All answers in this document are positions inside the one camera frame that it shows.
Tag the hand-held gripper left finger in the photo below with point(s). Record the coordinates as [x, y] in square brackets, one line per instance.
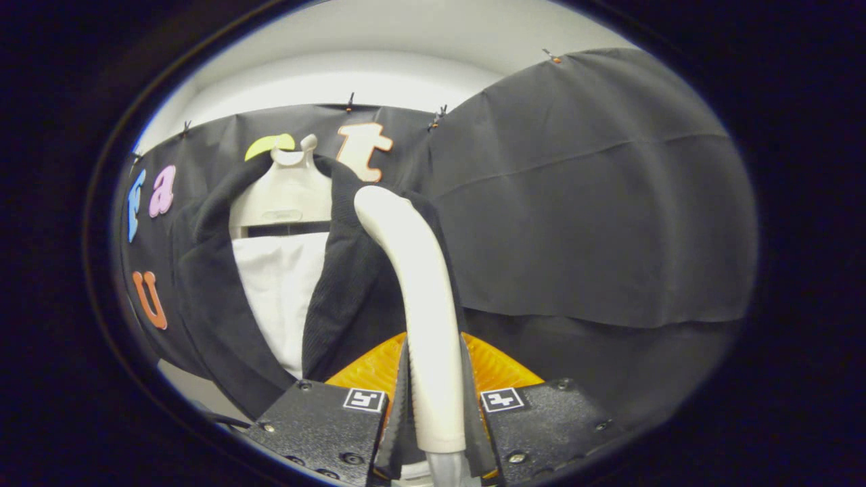
[398, 426]

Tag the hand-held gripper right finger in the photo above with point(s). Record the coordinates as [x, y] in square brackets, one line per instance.
[475, 426]

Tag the white garment steamer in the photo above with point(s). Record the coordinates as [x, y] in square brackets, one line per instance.
[423, 304]

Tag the black jacket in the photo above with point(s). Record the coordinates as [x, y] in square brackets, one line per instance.
[345, 297]

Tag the white dress form mannequin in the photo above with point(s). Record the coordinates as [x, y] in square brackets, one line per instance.
[281, 284]

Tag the black backdrop cloth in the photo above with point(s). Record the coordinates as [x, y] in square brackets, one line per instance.
[595, 203]

